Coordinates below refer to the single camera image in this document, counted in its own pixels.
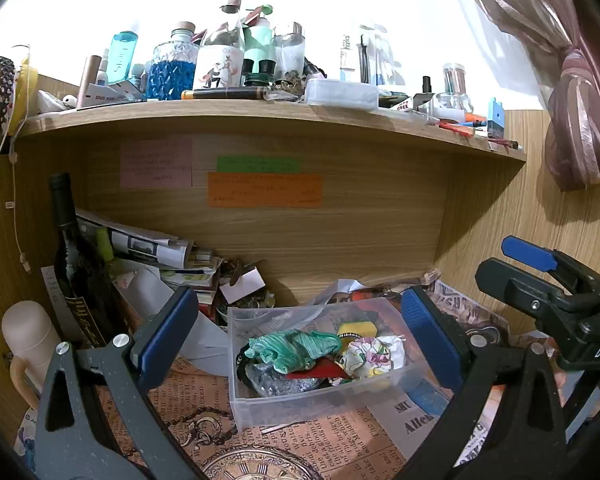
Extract clear plastic storage box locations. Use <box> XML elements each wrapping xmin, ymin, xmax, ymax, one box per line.
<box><xmin>227</xmin><ymin>296</ymin><xmax>423</xmax><ymax>433</ymax></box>

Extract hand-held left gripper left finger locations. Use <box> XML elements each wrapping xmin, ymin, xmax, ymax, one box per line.
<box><xmin>34</xmin><ymin>285</ymin><xmax>201</xmax><ymax>480</ymax></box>

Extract white paper sheet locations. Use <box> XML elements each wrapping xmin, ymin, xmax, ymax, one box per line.
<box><xmin>115</xmin><ymin>267</ymin><xmax>231</xmax><ymax>376</ymax></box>

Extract blue liquid glass bottle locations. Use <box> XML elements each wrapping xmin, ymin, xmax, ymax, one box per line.
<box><xmin>145</xmin><ymin>21</ymin><xmax>201</xmax><ymax>102</ymax></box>

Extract green paper note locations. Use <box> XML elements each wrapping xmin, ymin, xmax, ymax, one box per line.
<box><xmin>216</xmin><ymin>155</ymin><xmax>301</xmax><ymax>173</ymax></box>

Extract light blue toner bottle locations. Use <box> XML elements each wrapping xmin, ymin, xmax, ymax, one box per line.
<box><xmin>107</xmin><ymin>31</ymin><xmax>139</xmax><ymax>87</ymax></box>

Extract brown pen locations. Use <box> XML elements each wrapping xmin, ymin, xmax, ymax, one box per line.
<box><xmin>181</xmin><ymin>87</ymin><xmax>269</xmax><ymax>102</ymax></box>

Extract flat grey white box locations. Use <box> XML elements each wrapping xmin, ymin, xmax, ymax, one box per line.
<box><xmin>77</xmin><ymin>82</ymin><xmax>147</xmax><ymax>109</ymax></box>

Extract black beaded headband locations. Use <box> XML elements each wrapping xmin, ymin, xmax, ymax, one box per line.
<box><xmin>236</xmin><ymin>350</ymin><xmax>254</xmax><ymax>387</ymax></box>

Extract stack of newspapers and magazines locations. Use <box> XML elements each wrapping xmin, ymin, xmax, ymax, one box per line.
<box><xmin>75</xmin><ymin>207</ymin><xmax>226</xmax><ymax>292</ymax></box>

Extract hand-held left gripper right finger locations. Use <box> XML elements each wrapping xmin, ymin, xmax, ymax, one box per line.
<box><xmin>400</xmin><ymin>285</ymin><xmax>566</xmax><ymax>480</ymax></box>

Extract clear jar of sticks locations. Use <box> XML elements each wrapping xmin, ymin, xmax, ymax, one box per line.
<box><xmin>442</xmin><ymin>63</ymin><xmax>469</xmax><ymax>112</ymax></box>

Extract orange paper note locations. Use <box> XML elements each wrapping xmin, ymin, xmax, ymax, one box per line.
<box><xmin>207</xmin><ymin>171</ymin><xmax>325</xmax><ymax>209</ymax></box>

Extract clear jar silver cap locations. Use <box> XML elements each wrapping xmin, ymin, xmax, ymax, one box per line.
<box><xmin>272</xmin><ymin>22</ymin><xmax>307</xmax><ymax>82</ymax></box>

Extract floral printed cloth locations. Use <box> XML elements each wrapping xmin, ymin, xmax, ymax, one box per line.
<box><xmin>341</xmin><ymin>336</ymin><xmax>406</xmax><ymax>378</ymax></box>

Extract clear acrylic organizer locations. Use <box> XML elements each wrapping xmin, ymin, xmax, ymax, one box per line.
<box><xmin>357</xmin><ymin>24</ymin><xmax>407</xmax><ymax>97</ymax></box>

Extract pink paper note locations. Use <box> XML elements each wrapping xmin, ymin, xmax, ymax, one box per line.
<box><xmin>120</xmin><ymin>137</ymin><xmax>194</xmax><ymax>190</ymax></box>

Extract red plastic packet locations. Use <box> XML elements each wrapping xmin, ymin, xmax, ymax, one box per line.
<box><xmin>285</xmin><ymin>360</ymin><xmax>347</xmax><ymax>382</ymax></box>

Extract brown cardboard tube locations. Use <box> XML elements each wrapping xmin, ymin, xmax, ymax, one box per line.
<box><xmin>77</xmin><ymin>55</ymin><xmax>104</xmax><ymax>109</ymax></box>

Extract small white box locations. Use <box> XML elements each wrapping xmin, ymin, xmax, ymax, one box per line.
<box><xmin>219</xmin><ymin>267</ymin><xmax>267</xmax><ymax>305</ymax></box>

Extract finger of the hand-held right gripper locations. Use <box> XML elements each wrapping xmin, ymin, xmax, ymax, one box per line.
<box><xmin>501</xmin><ymin>236</ymin><xmax>600</xmax><ymax>291</ymax></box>
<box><xmin>475</xmin><ymin>257</ymin><xmax>568</xmax><ymax>323</ymax></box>

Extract red pen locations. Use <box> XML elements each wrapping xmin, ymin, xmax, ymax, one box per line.
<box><xmin>437</xmin><ymin>121</ymin><xmax>474</xmax><ymax>137</ymax></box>

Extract yellow green highlighter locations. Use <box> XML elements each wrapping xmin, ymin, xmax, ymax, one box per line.
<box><xmin>96</xmin><ymin>227</ymin><xmax>116</xmax><ymax>264</ymax></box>

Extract tall clear illustrated bottle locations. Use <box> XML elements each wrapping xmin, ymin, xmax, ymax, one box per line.
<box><xmin>194</xmin><ymin>0</ymin><xmax>247</xmax><ymax>91</ymax></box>

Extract cream insulated flask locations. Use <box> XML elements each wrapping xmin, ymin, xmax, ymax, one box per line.
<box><xmin>1</xmin><ymin>301</ymin><xmax>62</xmax><ymax>412</ymax></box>

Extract blue stamp block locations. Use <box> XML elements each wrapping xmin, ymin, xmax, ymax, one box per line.
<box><xmin>487</xmin><ymin>97</ymin><xmax>507</xmax><ymax>142</ymax></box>

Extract yellow hanging item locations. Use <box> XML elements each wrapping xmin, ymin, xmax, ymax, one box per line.
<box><xmin>9</xmin><ymin>55</ymin><xmax>32</xmax><ymax>134</ymax></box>

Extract green striped cloth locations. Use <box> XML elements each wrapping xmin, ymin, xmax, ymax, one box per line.
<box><xmin>247</xmin><ymin>330</ymin><xmax>342</xmax><ymax>375</ymax></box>

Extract thin white cord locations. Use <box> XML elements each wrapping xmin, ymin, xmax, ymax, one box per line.
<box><xmin>6</xmin><ymin>149</ymin><xmax>32</xmax><ymax>274</ymax></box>

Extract wooden shelf unit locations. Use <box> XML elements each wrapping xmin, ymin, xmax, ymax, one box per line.
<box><xmin>0</xmin><ymin>72</ymin><xmax>600</xmax><ymax>480</ymax></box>

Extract mauve striped curtain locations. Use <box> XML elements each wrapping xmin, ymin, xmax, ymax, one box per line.
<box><xmin>440</xmin><ymin>0</ymin><xmax>600</xmax><ymax>193</ymax></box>

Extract mint green spray bottle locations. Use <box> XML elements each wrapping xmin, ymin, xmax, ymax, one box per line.
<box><xmin>242</xmin><ymin>4</ymin><xmax>277</xmax><ymax>74</ymax></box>

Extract pile of metal caps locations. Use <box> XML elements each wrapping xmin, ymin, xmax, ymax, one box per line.
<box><xmin>230</xmin><ymin>295</ymin><xmax>277</xmax><ymax>312</ymax></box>

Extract yellow cloth item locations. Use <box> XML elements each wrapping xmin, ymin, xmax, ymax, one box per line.
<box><xmin>336</xmin><ymin>321</ymin><xmax>378</xmax><ymax>344</ymax></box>

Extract orange printed paper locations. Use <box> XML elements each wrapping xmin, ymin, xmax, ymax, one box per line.
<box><xmin>352</xmin><ymin>287</ymin><xmax>406</xmax><ymax>307</ymax></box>

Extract clear plastic bag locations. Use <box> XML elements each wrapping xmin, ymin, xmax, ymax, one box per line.
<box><xmin>300</xmin><ymin>277</ymin><xmax>377</xmax><ymax>322</ymax></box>

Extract newspaper print desk mat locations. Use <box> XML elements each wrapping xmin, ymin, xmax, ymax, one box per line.
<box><xmin>15</xmin><ymin>280</ymin><xmax>511</xmax><ymax>480</ymax></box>

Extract dark wine bottle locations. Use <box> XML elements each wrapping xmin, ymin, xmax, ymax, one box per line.
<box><xmin>49</xmin><ymin>172</ymin><xmax>127</xmax><ymax>351</ymax></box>

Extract blue cartoon print item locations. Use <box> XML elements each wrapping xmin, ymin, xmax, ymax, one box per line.
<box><xmin>14</xmin><ymin>404</ymin><xmax>39</xmax><ymax>462</ymax></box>

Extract silver glitter pouch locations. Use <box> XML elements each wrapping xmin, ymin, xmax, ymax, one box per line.
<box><xmin>245</xmin><ymin>365</ymin><xmax>327</xmax><ymax>399</ymax></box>

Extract clear lidded plastic container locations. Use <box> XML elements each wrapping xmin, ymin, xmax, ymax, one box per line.
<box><xmin>305</xmin><ymin>77</ymin><xmax>379</xmax><ymax>112</ymax></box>

